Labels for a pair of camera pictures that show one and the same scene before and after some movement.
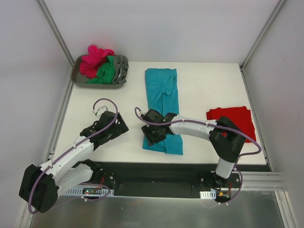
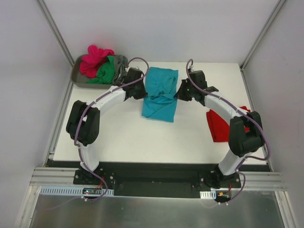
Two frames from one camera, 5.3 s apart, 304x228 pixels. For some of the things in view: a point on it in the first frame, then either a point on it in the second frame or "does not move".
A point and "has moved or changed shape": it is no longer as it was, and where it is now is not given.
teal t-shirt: [162, 94] has moved or changed shape
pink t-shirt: [90, 62] does not move
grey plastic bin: [79, 79] does not move
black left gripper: [118, 126] → [141, 90]
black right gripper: [149, 128] → [181, 91]
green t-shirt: [106, 72] does not move
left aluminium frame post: [45, 12] does not move
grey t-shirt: [121, 65] does not move
